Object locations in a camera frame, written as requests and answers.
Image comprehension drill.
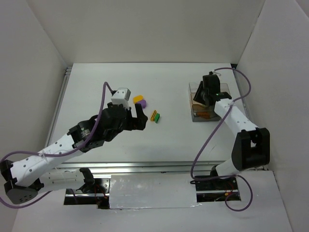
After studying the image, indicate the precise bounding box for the yellow rounded block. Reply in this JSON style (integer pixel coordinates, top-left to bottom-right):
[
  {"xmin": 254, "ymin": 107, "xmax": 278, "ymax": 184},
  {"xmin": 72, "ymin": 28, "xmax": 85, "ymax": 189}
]
[{"xmin": 133, "ymin": 95, "xmax": 144, "ymax": 104}]

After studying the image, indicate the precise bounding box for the left aluminium rail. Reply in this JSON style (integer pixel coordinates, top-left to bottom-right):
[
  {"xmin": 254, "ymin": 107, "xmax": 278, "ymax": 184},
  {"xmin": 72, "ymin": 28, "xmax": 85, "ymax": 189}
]
[{"xmin": 45, "ymin": 66, "xmax": 72, "ymax": 146}]

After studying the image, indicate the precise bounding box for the clear tall side bin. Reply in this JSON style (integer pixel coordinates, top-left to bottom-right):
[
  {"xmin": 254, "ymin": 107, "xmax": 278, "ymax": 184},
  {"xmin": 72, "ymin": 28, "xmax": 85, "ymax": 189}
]
[{"xmin": 220, "ymin": 83, "xmax": 232, "ymax": 99}]

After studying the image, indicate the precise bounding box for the brown lego brick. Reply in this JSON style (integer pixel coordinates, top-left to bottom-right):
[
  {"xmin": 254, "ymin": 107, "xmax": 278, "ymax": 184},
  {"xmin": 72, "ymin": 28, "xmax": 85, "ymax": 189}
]
[{"xmin": 196, "ymin": 112, "xmax": 215, "ymax": 119}]

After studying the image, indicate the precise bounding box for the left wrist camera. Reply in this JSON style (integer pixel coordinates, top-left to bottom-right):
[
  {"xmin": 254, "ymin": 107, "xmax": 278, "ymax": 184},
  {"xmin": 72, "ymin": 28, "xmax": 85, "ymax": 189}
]
[{"xmin": 111, "ymin": 87, "xmax": 131, "ymax": 109}]

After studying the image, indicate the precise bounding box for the aluminium rail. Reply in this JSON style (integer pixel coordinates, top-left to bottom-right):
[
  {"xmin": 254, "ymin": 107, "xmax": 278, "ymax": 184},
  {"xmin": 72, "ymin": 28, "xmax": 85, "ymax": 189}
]
[
  {"xmin": 55, "ymin": 161, "xmax": 232, "ymax": 174},
  {"xmin": 45, "ymin": 66, "xmax": 72, "ymax": 146}
]

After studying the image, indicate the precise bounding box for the purple rounded block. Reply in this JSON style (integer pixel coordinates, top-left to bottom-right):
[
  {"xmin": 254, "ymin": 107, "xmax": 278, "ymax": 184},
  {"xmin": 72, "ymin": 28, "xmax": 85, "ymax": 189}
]
[{"xmin": 138, "ymin": 99, "xmax": 147, "ymax": 109}]

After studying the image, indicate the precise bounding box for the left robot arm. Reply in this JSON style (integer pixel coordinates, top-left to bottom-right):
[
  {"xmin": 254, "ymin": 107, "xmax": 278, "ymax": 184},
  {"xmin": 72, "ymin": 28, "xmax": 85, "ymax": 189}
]
[{"xmin": 0, "ymin": 102, "xmax": 148, "ymax": 208}]

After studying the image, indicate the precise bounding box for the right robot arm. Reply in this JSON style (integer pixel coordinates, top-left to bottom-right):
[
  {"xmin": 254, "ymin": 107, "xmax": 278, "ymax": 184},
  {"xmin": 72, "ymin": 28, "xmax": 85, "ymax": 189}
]
[{"xmin": 194, "ymin": 72, "xmax": 270, "ymax": 178}]

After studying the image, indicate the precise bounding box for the purple cable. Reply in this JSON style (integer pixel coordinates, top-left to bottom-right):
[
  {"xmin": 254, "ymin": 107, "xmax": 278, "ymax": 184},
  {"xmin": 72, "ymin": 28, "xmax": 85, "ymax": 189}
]
[
  {"xmin": 190, "ymin": 67, "xmax": 253, "ymax": 212},
  {"xmin": 0, "ymin": 81, "xmax": 116, "ymax": 208}
]

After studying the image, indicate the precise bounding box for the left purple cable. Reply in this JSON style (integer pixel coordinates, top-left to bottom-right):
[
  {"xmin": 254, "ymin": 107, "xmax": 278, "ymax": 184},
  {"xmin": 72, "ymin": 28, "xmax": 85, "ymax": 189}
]
[{"xmin": 0, "ymin": 81, "xmax": 116, "ymax": 208}]

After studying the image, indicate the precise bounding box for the green lego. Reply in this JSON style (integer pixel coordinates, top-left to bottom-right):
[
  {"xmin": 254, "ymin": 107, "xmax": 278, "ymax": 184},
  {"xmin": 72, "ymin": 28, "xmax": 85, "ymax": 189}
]
[{"xmin": 154, "ymin": 113, "xmax": 160, "ymax": 123}]

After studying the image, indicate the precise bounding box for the yellow black striped lego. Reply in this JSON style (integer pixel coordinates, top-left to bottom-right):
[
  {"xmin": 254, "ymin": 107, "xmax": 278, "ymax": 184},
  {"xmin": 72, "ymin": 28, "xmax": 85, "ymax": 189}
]
[{"xmin": 150, "ymin": 110, "xmax": 157, "ymax": 121}]

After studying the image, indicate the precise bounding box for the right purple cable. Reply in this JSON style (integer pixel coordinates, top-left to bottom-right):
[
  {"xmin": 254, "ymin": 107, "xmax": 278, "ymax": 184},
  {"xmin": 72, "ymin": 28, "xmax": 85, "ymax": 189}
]
[{"xmin": 190, "ymin": 67, "xmax": 253, "ymax": 212}]

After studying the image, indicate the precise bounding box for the aluminium front rail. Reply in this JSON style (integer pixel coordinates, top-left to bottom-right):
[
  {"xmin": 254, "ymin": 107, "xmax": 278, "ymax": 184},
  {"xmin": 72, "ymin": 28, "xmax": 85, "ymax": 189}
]
[{"xmin": 55, "ymin": 161, "xmax": 232, "ymax": 174}]

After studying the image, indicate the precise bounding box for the silver tape sheet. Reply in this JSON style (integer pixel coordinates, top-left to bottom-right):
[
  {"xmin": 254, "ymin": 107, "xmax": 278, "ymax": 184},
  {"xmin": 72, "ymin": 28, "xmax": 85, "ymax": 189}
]
[{"xmin": 109, "ymin": 174, "xmax": 198, "ymax": 209}]

